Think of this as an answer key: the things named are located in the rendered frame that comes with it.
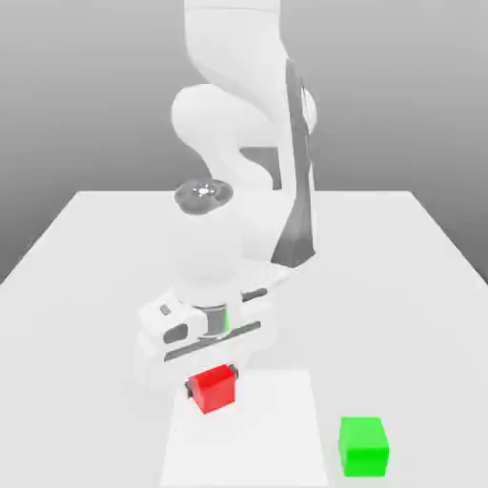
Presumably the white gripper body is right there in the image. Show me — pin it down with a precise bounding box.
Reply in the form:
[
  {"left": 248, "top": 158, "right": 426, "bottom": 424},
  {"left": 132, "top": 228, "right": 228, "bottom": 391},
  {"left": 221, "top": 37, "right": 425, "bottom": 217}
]
[{"left": 132, "top": 300, "right": 276, "bottom": 391}]

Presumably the small red cube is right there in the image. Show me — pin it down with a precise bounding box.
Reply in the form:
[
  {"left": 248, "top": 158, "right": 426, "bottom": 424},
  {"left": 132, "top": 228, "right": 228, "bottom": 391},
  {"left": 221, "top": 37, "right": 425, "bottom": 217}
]
[{"left": 188, "top": 364, "right": 236, "bottom": 416}]

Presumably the small green cube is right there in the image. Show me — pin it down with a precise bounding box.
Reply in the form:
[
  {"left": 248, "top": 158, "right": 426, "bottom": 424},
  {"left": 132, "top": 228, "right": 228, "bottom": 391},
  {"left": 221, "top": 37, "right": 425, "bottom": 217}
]
[{"left": 337, "top": 416, "right": 391, "bottom": 478}]

